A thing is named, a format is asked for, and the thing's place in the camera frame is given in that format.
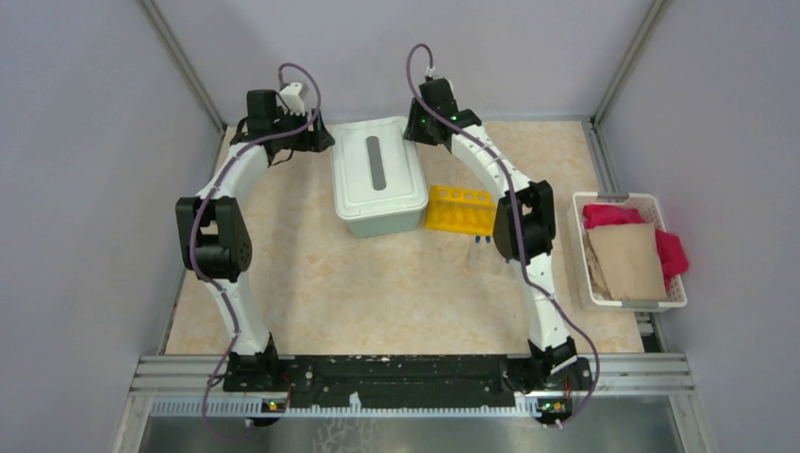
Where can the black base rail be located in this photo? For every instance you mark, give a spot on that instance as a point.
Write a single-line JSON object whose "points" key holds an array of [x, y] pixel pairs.
{"points": [[403, 382]]}

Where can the pink cloth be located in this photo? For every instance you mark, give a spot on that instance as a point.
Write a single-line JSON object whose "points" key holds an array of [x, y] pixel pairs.
{"points": [[670, 250]]}

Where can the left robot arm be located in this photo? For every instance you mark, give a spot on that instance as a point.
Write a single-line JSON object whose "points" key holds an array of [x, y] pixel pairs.
{"points": [[214, 241]]}

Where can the white plastic lid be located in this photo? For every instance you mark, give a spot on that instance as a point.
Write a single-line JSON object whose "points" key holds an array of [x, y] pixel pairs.
{"points": [[376, 172]]}

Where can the teal plastic bin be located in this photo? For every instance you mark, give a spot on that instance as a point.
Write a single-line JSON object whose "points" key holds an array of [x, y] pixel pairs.
{"points": [[381, 223]]}

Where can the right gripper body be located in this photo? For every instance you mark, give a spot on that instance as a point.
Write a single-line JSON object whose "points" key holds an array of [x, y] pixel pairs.
{"points": [[419, 128]]}

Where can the brown paper bag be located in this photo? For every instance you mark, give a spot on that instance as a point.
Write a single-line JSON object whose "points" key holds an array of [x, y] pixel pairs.
{"points": [[624, 264]]}

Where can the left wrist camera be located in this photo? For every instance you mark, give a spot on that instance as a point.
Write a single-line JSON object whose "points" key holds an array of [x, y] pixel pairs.
{"points": [[292, 97]]}

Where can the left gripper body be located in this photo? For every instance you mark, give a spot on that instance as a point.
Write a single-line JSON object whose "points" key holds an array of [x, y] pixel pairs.
{"points": [[289, 123]]}

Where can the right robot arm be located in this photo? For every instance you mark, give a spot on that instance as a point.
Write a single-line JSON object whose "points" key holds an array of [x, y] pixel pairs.
{"points": [[524, 226]]}

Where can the yellow test tube rack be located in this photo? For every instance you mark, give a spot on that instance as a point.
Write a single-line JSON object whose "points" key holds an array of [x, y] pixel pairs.
{"points": [[461, 211]]}

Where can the white perforated basket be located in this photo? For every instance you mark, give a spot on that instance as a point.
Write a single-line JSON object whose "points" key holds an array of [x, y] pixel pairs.
{"points": [[648, 207]]}

